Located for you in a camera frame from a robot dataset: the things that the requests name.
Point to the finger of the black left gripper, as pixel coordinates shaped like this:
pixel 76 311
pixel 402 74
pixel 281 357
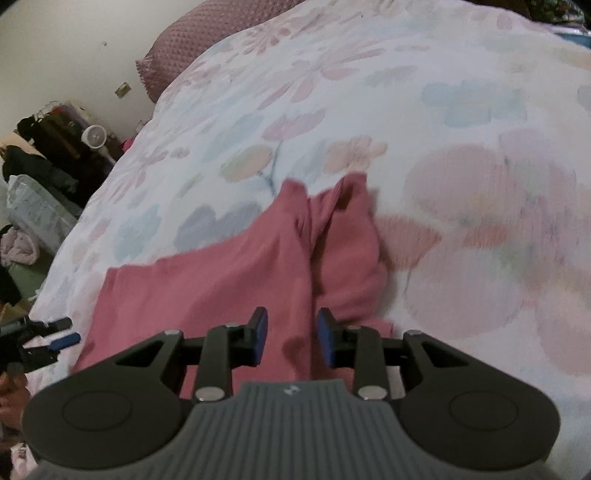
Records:
pixel 65 342
pixel 57 325

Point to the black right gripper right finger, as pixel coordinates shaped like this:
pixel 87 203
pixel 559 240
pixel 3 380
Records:
pixel 453 406

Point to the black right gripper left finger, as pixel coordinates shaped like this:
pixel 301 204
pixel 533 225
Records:
pixel 127 407

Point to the pink turtleneck sweater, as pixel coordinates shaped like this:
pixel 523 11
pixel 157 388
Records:
pixel 302 254

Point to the dark hanging clothes rack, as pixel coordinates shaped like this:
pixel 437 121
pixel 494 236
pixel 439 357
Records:
pixel 48 148

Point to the person left hand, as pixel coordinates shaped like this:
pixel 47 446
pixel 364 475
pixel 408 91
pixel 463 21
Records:
pixel 14 399

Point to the white standing fan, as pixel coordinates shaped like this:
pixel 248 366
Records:
pixel 95 137

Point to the floral fleece bed blanket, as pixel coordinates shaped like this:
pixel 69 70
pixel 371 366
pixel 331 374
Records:
pixel 472 127

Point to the pink dotted pillow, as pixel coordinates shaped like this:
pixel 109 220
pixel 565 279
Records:
pixel 177 46

